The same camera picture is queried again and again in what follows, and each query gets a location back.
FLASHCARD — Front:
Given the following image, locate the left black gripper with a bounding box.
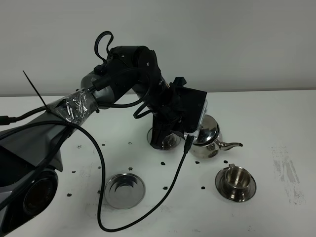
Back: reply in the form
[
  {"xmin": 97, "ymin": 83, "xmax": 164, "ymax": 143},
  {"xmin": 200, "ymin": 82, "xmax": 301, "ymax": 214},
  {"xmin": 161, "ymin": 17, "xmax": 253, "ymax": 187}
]
[{"xmin": 150, "ymin": 77, "xmax": 207, "ymax": 149}]

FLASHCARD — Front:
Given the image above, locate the stainless steel teapot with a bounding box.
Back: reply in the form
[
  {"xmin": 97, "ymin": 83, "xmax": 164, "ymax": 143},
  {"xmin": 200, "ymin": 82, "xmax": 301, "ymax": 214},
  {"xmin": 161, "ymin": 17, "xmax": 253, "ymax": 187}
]
[{"xmin": 190, "ymin": 115, "xmax": 243, "ymax": 159}]

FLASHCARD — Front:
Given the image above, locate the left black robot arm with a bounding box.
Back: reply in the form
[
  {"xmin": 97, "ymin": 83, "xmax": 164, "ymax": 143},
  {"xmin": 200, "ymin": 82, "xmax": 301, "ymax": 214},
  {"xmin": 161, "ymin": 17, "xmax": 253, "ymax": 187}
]
[{"xmin": 0, "ymin": 46, "xmax": 207, "ymax": 236}]

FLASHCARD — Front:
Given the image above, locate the near stainless steel teacup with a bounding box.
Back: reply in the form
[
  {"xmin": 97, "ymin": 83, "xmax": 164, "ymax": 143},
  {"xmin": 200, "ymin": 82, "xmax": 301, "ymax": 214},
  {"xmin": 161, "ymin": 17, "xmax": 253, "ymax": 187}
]
[{"xmin": 224, "ymin": 164, "xmax": 251, "ymax": 190}]

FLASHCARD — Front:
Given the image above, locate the teapot steel saucer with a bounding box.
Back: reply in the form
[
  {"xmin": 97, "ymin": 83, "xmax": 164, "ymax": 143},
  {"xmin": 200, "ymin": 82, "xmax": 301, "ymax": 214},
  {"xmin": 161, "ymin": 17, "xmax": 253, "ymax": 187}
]
[{"xmin": 104, "ymin": 173, "xmax": 146, "ymax": 209}]

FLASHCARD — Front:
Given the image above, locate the far steel saucer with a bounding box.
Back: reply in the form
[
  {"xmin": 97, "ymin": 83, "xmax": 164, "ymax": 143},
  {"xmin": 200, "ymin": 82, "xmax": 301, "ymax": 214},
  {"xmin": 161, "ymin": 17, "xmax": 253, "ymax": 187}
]
[{"xmin": 146, "ymin": 127, "xmax": 183, "ymax": 151}]

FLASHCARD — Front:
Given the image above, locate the near steel saucer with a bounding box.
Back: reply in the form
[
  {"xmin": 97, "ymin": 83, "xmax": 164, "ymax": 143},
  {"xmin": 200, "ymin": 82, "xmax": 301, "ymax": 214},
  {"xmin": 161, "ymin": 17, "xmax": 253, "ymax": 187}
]
[{"xmin": 215, "ymin": 167, "xmax": 257, "ymax": 202}]

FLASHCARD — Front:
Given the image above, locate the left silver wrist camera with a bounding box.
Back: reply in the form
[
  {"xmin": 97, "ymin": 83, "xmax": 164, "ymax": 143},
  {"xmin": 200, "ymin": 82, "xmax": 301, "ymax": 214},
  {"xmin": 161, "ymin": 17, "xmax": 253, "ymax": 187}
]
[{"xmin": 184, "ymin": 99, "xmax": 208, "ymax": 141}]

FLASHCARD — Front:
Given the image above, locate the left black camera cable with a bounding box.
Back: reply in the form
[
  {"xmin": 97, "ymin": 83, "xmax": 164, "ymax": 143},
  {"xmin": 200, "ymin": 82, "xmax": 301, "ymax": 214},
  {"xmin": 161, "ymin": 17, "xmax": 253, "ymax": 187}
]
[{"xmin": 0, "ymin": 31, "xmax": 195, "ymax": 233}]

